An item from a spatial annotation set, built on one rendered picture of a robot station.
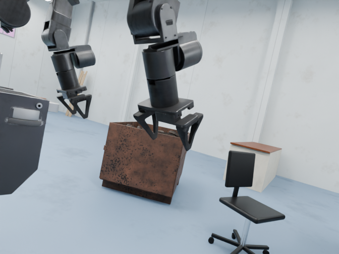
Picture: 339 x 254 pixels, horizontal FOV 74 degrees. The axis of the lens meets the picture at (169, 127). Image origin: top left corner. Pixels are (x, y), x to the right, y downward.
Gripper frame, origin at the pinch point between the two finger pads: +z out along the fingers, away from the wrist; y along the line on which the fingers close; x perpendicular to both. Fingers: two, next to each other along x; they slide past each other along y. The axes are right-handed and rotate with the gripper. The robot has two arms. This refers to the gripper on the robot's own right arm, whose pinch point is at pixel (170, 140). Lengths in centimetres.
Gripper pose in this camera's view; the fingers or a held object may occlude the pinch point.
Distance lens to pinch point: 49.8
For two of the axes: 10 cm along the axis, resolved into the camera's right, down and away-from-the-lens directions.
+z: 1.2, 8.8, 4.6
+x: -6.3, 4.3, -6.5
